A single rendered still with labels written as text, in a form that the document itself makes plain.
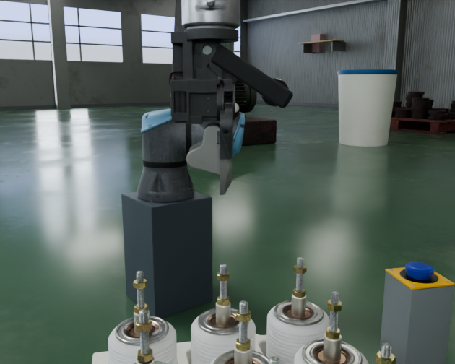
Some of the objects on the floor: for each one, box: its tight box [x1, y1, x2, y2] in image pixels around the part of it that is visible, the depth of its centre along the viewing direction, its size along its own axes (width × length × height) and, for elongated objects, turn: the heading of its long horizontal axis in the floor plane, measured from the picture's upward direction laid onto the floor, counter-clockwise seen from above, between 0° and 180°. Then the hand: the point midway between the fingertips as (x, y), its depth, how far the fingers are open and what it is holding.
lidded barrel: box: [337, 69, 399, 147], centre depth 457 cm, size 58×58×72 cm
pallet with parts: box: [389, 92, 455, 135], centre depth 610 cm, size 90×131×48 cm
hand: (227, 182), depth 64 cm, fingers open, 3 cm apart
